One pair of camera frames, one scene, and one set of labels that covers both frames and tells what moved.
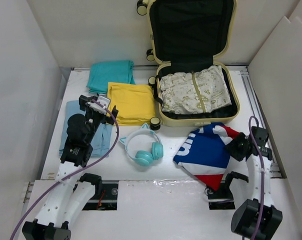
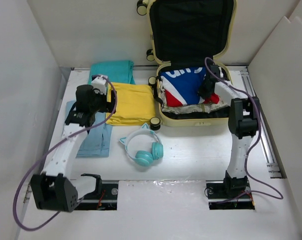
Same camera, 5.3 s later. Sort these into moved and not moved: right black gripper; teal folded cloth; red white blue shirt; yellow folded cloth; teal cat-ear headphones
Moved: red white blue shirt; right black gripper
Not moved: yellow folded cloth; teal folded cloth; teal cat-ear headphones
